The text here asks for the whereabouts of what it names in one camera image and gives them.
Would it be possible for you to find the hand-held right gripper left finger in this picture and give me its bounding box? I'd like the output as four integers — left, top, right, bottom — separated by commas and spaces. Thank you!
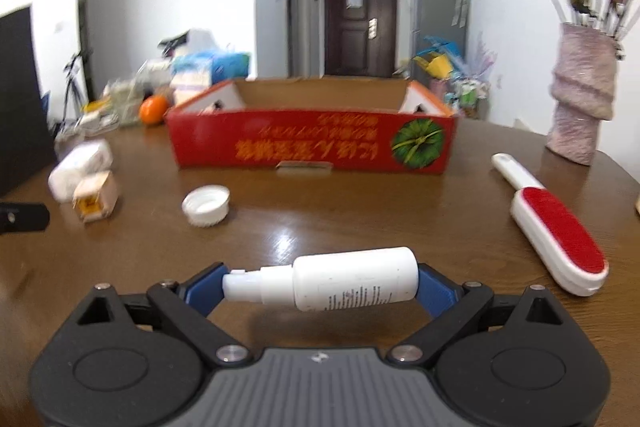
72, 262, 252, 366

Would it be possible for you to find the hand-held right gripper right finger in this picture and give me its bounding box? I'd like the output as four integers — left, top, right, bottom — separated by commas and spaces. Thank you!
385, 263, 565, 366

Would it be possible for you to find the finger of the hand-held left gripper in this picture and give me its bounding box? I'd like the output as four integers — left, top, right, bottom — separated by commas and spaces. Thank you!
0, 203, 51, 235

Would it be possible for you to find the small white yellow box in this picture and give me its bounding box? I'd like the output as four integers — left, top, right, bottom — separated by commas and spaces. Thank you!
72, 171, 120, 224

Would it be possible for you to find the white threaded cap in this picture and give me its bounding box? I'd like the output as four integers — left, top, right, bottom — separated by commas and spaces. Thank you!
181, 185, 231, 228

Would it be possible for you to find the white spray bottle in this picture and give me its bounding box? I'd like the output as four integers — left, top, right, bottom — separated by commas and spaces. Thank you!
221, 246, 419, 312

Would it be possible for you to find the red white lint brush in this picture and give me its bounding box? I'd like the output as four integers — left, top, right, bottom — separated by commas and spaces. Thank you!
491, 152, 610, 297

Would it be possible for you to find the red cardboard box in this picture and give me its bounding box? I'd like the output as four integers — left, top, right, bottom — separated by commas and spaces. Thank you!
165, 78, 458, 176

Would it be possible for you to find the black paper bag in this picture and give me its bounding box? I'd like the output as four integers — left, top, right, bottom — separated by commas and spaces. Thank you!
0, 4, 56, 198

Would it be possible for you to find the orange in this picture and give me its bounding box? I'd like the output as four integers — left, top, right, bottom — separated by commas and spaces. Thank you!
139, 95, 170, 126

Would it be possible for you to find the black tripod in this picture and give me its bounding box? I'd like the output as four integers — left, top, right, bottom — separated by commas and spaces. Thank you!
62, 49, 96, 128

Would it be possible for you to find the white tissue pack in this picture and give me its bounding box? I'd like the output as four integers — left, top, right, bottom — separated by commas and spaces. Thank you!
170, 74, 213, 105

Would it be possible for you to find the blue tissue pack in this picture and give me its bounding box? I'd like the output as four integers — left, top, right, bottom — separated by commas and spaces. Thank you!
172, 51, 251, 88

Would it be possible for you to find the purple feather decoration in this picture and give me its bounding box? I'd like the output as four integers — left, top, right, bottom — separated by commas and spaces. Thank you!
465, 32, 501, 80

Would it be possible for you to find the blue yellow toy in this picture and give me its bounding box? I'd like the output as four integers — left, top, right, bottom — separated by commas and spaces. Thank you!
412, 36, 468, 80

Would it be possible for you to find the black and white bag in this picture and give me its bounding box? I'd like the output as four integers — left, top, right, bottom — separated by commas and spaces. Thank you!
159, 29, 221, 58

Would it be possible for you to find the pink textured vase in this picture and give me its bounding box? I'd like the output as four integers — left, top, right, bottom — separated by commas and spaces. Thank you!
545, 23, 621, 166

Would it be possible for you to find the grey refrigerator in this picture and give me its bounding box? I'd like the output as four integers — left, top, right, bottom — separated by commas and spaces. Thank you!
411, 0, 473, 68

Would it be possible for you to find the dark wooden door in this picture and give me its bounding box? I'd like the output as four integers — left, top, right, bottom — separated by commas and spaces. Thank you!
324, 0, 399, 78

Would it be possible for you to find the white charger with cables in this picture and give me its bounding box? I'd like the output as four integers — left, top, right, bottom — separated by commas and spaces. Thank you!
55, 109, 116, 140

